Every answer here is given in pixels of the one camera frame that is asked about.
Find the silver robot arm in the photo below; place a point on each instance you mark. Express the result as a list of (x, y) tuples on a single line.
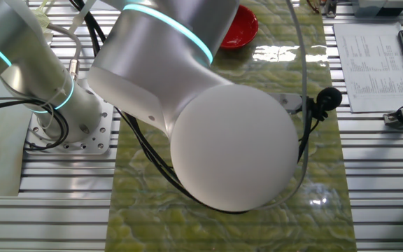
[(222, 140)]

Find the small metal bracket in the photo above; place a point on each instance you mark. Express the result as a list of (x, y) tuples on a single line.
[(330, 8)]

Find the printed table paper sheet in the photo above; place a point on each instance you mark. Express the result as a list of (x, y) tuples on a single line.
[(373, 66)]

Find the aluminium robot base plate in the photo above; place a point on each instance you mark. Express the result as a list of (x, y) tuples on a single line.
[(105, 129)]

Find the green marble pattern mat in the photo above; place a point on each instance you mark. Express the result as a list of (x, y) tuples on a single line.
[(152, 224)]

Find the yellow-green fly swatter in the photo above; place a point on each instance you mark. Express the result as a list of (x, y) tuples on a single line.
[(43, 17)]

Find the grey metal block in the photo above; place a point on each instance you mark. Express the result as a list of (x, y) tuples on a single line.
[(380, 7)]

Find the red bowl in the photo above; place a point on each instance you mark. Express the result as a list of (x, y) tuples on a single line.
[(245, 29)]

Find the black foam microphone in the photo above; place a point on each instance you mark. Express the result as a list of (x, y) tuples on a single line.
[(329, 98)]

